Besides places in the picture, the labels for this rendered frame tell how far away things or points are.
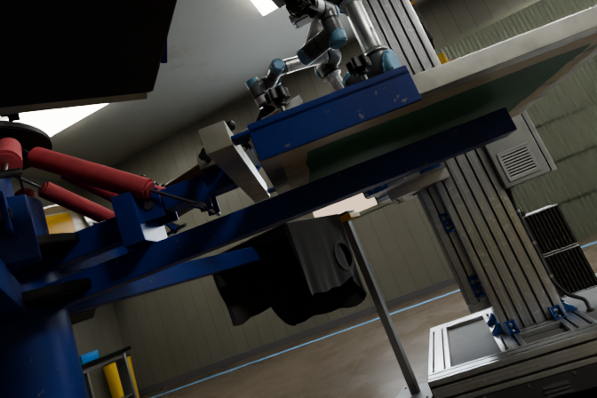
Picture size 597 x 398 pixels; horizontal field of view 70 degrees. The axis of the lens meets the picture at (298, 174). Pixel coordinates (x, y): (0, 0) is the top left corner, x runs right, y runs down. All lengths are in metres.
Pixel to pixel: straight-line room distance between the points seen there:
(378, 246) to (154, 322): 3.49
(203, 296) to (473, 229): 5.02
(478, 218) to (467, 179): 0.17
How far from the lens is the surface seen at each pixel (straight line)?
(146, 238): 1.01
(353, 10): 2.01
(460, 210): 1.99
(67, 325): 1.18
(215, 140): 0.78
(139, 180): 1.03
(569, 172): 5.77
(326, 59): 2.50
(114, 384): 6.75
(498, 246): 2.01
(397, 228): 5.61
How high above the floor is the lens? 0.74
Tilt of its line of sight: 13 degrees up
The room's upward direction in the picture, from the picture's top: 21 degrees counter-clockwise
